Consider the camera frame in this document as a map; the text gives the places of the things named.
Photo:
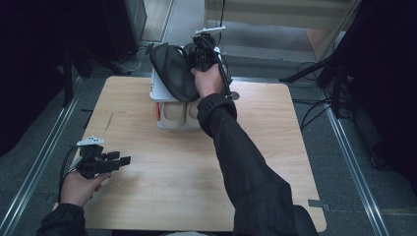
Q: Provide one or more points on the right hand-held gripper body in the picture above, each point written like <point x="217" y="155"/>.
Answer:
<point x="205" y="54"/>

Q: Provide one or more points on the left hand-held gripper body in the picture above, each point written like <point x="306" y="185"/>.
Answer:
<point x="93" y="162"/>

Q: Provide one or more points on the white two-tier shoe rack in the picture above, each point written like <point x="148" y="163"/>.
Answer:
<point x="160" y="90"/>

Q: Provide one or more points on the cream clog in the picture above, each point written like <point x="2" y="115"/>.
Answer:
<point x="193" y="114"/>
<point x="173" y="114"/>

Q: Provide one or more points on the person's right hand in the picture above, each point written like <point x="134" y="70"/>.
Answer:
<point x="209" y="83"/>

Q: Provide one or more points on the person's left hand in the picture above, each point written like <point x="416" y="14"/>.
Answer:
<point x="77" y="190"/>

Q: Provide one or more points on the black round table grommet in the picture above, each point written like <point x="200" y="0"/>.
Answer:
<point x="235" y="96"/>

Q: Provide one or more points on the small black box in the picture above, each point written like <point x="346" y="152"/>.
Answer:
<point x="149" y="49"/>

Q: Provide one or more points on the dark cabinet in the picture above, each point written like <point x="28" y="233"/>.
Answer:
<point x="124" y="26"/>

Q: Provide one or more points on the black tripod leg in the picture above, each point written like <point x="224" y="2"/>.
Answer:
<point x="305" y="72"/>

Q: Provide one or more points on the metal floor rail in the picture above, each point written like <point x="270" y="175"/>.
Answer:
<point x="42" y="157"/>
<point x="354" y="164"/>

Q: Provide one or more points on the black stand post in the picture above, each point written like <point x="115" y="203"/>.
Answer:
<point x="68" y="82"/>

